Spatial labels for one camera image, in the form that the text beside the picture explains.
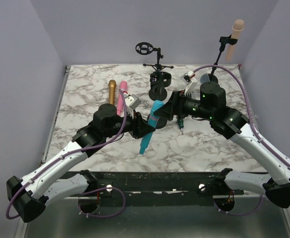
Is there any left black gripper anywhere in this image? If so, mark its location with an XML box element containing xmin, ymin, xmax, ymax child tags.
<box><xmin>104</xmin><ymin>107</ymin><xmax>155</xmax><ymax>139</ymax></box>

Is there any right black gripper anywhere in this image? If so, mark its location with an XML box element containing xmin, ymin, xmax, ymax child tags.
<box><xmin>154</xmin><ymin>90</ymin><xmax>214</xmax><ymax>120</ymax></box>

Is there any teal microphone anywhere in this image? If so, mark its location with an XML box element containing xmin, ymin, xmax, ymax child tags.
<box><xmin>139</xmin><ymin>100</ymin><xmax>164</xmax><ymax>155</ymax></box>

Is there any black round-base shock mount stand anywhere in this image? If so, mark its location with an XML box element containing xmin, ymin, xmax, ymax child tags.
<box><xmin>148</xmin><ymin>71</ymin><xmax>172</xmax><ymax>101</ymax></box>

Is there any pink microphone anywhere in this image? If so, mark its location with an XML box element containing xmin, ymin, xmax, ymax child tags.
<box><xmin>117</xmin><ymin>80</ymin><xmax>128</xmax><ymax>116</ymax></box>

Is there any gold microphone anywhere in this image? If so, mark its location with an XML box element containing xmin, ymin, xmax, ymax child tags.
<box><xmin>108</xmin><ymin>79</ymin><xmax>117</xmax><ymax>105</ymax></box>

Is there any black tripod shock mount stand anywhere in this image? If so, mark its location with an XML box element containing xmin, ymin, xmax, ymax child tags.
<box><xmin>135</xmin><ymin>42</ymin><xmax>174</xmax><ymax>72</ymax></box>

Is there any black stand holding beige microphone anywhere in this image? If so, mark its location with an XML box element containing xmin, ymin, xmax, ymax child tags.
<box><xmin>200</xmin><ymin>35</ymin><xmax>238</xmax><ymax>84</ymax></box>

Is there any beige microphone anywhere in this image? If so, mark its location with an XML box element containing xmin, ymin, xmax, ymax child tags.
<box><xmin>225</xmin><ymin>19</ymin><xmax>244</xmax><ymax>61</ymax></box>

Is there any black stand holding teal microphone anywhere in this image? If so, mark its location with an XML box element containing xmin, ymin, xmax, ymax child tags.
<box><xmin>147</xmin><ymin>115</ymin><xmax>167</xmax><ymax>129</ymax></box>

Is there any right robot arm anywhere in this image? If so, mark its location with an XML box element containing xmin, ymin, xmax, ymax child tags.
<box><xmin>154</xmin><ymin>82</ymin><xmax>290</xmax><ymax>208</ymax></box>

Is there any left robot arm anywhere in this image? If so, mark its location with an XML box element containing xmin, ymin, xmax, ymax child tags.
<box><xmin>6</xmin><ymin>104</ymin><xmax>155</xmax><ymax>223</ymax></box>

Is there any green handled screwdriver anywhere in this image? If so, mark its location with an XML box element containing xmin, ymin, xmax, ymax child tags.
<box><xmin>177</xmin><ymin>117</ymin><xmax>184</xmax><ymax>135</ymax></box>

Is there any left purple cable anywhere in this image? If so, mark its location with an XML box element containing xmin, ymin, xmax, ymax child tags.
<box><xmin>5</xmin><ymin>89</ymin><xmax>133</xmax><ymax>220</ymax></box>

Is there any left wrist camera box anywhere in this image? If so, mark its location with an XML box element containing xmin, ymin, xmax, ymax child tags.
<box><xmin>124</xmin><ymin>93</ymin><xmax>141</xmax><ymax>118</ymax></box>

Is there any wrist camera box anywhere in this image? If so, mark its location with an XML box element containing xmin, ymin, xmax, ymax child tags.
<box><xmin>124</xmin><ymin>93</ymin><xmax>141</xmax><ymax>118</ymax></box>
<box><xmin>181</xmin><ymin>70</ymin><xmax>198</xmax><ymax>95</ymax></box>

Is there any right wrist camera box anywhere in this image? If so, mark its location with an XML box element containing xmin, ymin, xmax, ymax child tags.
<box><xmin>181</xmin><ymin>70</ymin><xmax>198</xmax><ymax>95</ymax></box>

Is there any black front mounting rail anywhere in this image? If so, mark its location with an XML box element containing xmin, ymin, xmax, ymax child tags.
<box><xmin>57</xmin><ymin>171</ymin><xmax>267</xmax><ymax>208</ymax></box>

